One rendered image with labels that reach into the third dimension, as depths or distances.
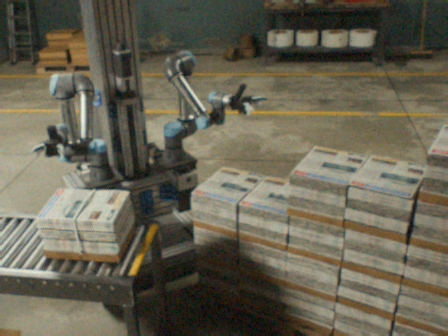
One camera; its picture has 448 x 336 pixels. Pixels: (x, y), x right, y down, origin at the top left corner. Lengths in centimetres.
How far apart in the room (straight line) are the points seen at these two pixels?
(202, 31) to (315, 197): 700
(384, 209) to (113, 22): 179
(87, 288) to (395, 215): 142
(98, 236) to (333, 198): 112
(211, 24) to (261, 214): 680
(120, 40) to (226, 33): 621
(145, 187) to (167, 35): 639
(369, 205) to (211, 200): 86
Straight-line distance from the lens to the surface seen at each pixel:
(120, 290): 235
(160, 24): 948
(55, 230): 246
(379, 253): 264
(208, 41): 938
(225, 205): 284
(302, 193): 261
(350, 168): 267
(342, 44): 867
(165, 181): 335
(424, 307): 274
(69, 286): 243
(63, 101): 304
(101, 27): 315
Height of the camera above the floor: 221
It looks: 30 degrees down
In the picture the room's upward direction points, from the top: 4 degrees counter-clockwise
